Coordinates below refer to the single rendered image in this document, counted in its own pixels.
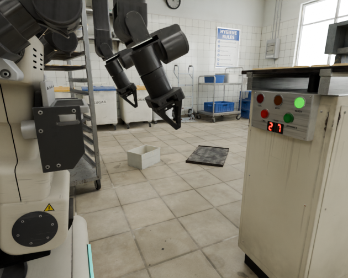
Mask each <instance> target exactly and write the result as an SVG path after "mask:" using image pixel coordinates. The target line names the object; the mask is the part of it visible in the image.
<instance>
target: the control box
mask: <svg viewBox="0 0 348 278"><path fill-rule="evenodd" d="M259 94H262V95H263V102H262V103H258V101H257V96H258V95H259ZM276 96H280V97H281V98H282V102H281V104H280V105H276V104H275V103H274V99H275V97H276ZM297 98H302V99H303V100H304V105H303V106H302V107H301V108H297V107H296V106H295V104H294V102H295V100H296V99H297ZM320 98H321V95H319V94H308V93H290V92H273V91H263V90H255V91H254V99H253V106H252V118H251V126H252V127H256V128H258V129H263V130H266V131H271V132H274V133H278V134H281V135H285V136H289V137H293V138H297V139H300V140H303V141H311V140H313V138H314V131H315V125H316V121H317V114H318V109H319V104H320ZM262 110H267V111H268V117H267V118H262V117H261V111H262ZM285 114H291V115H292V116H293V120H292V122H290V123H286V122H284V120H283V117H284V115H285ZM270 122H272V124H273V125H272V130H269V129H268V128H269V123H270ZM278 124H280V125H281V128H280V129H281V131H280V132H277V125H278Z"/></svg>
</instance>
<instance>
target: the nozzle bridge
mask: <svg viewBox="0 0 348 278"><path fill-rule="evenodd" d="M324 54H326V55H335V59H334V64H335V63H348V20H344V21H341V22H337V23H331V24H329V26H328V33H327V37H326V43H325V50H324Z"/></svg>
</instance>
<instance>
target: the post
mask: <svg viewBox="0 0 348 278"><path fill-rule="evenodd" d="M82 2H83V8H82V14H81V21H82V24H83V26H82V36H84V41H83V47H84V50H85V53H86V55H85V64H86V65H87V69H86V75H87V78H88V83H87V86H88V92H89V96H88V97H89V104H90V105H91V108H90V114H91V117H92V121H91V125H92V129H93V133H92V136H93V140H94V145H93V147H94V152H95V154H96V156H95V157H94V158H95V163H96V165H97V167H96V175H97V177H98V179H101V178H102V177H101V165H100V158H99V147H98V135H97V123H96V111H95V105H94V93H93V82H92V70H91V58H90V51H89V39H88V28H87V16H86V5H85V0H82Z"/></svg>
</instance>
